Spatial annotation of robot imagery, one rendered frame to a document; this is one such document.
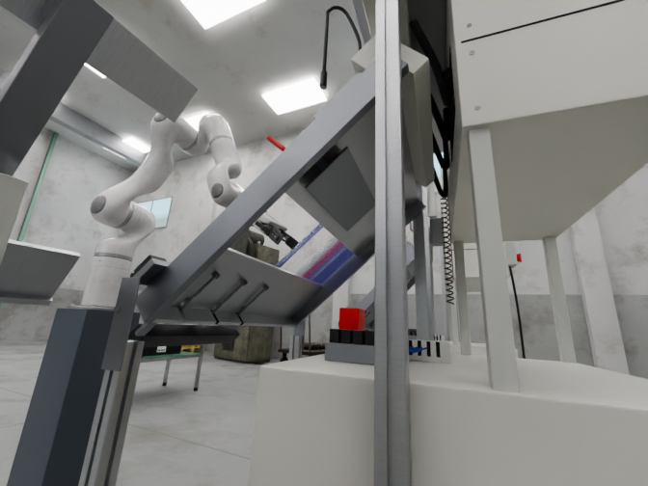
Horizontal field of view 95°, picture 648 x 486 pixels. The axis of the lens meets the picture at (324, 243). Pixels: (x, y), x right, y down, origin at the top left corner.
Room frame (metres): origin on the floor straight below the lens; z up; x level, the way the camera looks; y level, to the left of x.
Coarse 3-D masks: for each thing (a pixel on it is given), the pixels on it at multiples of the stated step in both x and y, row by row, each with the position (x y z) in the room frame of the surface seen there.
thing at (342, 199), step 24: (360, 120) 0.54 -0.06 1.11; (336, 144) 0.56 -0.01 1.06; (360, 144) 0.60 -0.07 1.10; (408, 144) 0.71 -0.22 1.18; (312, 168) 0.58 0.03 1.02; (336, 168) 0.56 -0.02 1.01; (360, 168) 0.68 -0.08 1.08; (408, 168) 0.82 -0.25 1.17; (288, 192) 0.60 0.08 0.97; (312, 192) 0.59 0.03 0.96; (336, 192) 0.64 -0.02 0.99; (360, 192) 0.70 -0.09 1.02; (408, 192) 0.96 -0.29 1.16; (312, 216) 0.74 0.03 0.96; (336, 216) 0.73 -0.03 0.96; (360, 216) 0.81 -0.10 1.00; (360, 240) 1.05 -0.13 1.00
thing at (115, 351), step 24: (360, 0) 0.49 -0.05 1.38; (408, 0) 0.48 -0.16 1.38; (432, 0) 0.48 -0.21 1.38; (360, 24) 0.54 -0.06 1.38; (432, 24) 0.53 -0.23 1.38; (432, 72) 0.67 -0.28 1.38; (432, 120) 0.86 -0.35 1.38; (120, 288) 0.59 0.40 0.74; (120, 312) 0.59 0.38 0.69; (120, 336) 0.58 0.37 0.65; (336, 336) 0.63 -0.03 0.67; (360, 336) 0.61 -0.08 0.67; (120, 360) 0.58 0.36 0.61; (336, 360) 0.63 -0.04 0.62; (360, 360) 0.61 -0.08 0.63; (432, 360) 0.71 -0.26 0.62
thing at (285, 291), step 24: (216, 264) 0.67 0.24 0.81; (240, 264) 0.72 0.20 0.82; (264, 264) 0.79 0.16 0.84; (192, 288) 0.69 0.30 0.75; (216, 288) 0.75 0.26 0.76; (240, 288) 0.82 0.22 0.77; (264, 288) 0.89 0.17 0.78; (288, 288) 1.02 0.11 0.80; (312, 288) 1.15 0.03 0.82; (264, 312) 1.06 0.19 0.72; (288, 312) 1.20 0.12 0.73
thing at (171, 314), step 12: (168, 312) 0.68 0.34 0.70; (180, 312) 0.73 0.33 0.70; (192, 312) 0.75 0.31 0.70; (204, 312) 0.79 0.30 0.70; (216, 312) 0.84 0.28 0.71; (228, 312) 0.89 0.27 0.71; (216, 324) 0.82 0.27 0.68; (228, 324) 0.86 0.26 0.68; (240, 324) 0.93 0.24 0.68; (252, 324) 0.97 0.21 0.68; (264, 324) 1.03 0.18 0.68; (276, 324) 1.10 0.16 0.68; (288, 324) 1.20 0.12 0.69
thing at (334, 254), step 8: (336, 240) 0.96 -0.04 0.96; (328, 248) 0.97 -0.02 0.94; (336, 248) 1.01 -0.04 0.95; (344, 248) 1.05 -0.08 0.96; (312, 256) 0.97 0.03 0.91; (320, 256) 0.99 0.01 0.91; (328, 256) 1.03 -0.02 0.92; (336, 256) 1.07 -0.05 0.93; (344, 256) 1.12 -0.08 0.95; (304, 264) 0.98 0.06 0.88; (312, 264) 1.00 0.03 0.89; (320, 264) 1.04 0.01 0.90; (328, 264) 1.08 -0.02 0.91; (336, 264) 1.13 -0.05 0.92; (296, 272) 0.99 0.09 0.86; (304, 272) 1.01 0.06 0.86; (312, 272) 1.05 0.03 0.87; (320, 272) 1.10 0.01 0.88; (328, 272) 1.14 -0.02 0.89; (312, 280) 1.11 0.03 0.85; (320, 280) 1.16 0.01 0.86
